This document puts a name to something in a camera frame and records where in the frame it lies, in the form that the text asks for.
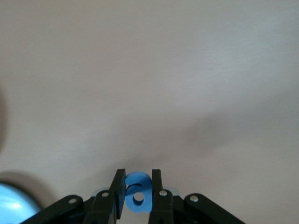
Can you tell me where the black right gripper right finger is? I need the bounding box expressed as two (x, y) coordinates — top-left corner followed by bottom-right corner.
(149, 169), (246, 224)

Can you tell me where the blue foam letter a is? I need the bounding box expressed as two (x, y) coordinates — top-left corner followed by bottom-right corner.
(125, 172), (154, 213)

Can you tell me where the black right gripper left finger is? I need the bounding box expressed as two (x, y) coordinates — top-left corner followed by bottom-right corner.
(22, 169), (127, 224)

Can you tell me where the blue plate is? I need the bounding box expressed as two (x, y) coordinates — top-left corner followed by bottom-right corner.
(0, 183), (39, 224)

